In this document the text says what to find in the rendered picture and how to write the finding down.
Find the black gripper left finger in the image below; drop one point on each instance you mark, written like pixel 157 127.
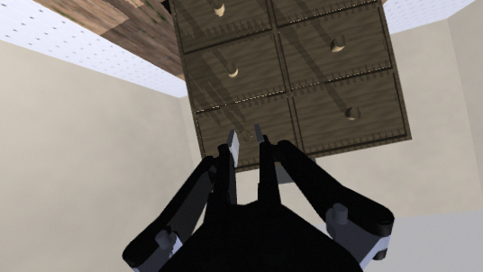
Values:
pixel 157 243

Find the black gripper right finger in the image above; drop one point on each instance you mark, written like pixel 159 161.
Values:
pixel 361 225

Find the brown wooden drawer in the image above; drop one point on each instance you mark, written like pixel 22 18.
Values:
pixel 314 54
pixel 215 83
pixel 326 118
pixel 288 12
pixel 272 116
pixel 204 24

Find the small dark brown chest of drawers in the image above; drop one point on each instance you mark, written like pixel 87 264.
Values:
pixel 405 135

